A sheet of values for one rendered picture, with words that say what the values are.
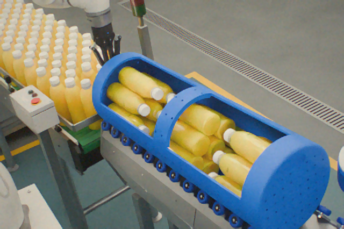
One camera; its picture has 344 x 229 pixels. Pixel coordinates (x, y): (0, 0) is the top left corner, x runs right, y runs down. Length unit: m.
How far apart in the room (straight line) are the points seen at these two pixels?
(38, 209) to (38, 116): 0.51
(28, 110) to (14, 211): 0.65
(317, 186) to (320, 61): 2.86
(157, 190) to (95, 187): 1.52
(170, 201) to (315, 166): 0.57
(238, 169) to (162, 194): 0.46
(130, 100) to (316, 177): 0.72
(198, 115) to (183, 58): 2.97
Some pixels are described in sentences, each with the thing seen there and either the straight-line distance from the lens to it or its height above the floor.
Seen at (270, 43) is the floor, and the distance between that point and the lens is 4.74.
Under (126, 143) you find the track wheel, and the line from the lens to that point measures 2.06.
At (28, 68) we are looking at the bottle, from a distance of 2.52.
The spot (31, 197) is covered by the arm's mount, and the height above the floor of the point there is 1.05.
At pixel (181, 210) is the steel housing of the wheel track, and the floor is 0.86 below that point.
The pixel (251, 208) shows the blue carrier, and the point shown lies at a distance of 1.49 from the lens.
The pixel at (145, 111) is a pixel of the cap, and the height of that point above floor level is 1.11.
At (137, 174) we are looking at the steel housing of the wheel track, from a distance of 2.07.
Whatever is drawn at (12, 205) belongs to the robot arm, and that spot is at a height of 1.19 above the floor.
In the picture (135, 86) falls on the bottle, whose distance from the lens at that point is 1.96.
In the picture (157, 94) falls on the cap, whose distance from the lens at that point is 1.91.
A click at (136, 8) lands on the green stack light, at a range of 2.55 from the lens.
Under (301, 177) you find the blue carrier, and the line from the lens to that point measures 1.54.
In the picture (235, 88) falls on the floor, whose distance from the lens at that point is 4.15.
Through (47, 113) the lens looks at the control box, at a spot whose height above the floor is 1.06.
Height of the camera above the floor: 2.13
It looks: 33 degrees down
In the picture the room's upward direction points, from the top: 11 degrees counter-clockwise
